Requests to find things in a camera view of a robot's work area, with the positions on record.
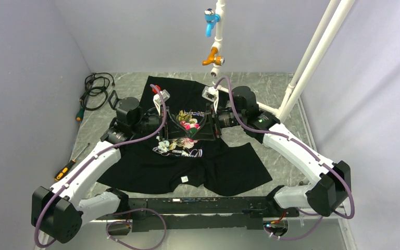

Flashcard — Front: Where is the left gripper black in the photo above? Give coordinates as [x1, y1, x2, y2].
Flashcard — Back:
[131, 106, 191, 141]

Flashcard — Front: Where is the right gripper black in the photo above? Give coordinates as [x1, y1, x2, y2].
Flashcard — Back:
[192, 103, 246, 141]

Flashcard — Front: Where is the black floral print t-shirt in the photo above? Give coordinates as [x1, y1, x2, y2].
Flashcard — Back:
[98, 76, 272, 196]

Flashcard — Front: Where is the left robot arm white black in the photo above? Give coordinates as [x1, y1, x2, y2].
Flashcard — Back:
[31, 92, 169, 248]

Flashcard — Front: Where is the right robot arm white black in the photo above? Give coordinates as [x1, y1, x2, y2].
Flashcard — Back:
[190, 86, 355, 219]

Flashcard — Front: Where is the orange tap valve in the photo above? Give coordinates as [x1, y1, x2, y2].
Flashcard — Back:
[202, 47, 225, 66]

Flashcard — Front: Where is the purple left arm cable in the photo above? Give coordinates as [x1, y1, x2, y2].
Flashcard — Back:
[34, 84, 168, 250]

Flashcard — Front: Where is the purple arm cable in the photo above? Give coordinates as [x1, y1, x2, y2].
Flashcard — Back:
[34, 84, 168, 250]
[214, 76, 355, 242]

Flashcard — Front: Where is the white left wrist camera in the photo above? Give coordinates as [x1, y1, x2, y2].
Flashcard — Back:
[151, 85, 170, 113]

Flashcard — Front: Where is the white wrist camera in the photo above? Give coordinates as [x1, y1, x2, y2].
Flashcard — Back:
[151, 85, 170, 113]
[202, 86, 219, 110]

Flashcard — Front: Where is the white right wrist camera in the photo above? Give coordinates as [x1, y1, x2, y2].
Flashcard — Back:
[202, 86, 219, 110]

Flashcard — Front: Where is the black rectangular frame stand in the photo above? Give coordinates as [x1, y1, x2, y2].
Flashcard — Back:
[107, 90, 120, 110]

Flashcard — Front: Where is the coiled black cable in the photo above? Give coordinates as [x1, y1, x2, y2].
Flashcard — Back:
[79, 72, 116, 112]

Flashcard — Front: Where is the green orange handled screwdriver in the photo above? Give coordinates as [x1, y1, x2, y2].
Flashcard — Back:
[75, 108, 85, 122]

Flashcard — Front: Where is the white pvc pipe frame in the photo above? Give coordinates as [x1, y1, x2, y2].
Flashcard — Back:
[210, 1, 355, 122]

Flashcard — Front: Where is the yellow black handled screwdriver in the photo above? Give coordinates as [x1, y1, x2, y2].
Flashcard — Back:
[54, 143, 91, 181]

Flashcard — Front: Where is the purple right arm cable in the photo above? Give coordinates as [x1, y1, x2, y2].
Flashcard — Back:
[214, 76, 355, 242]

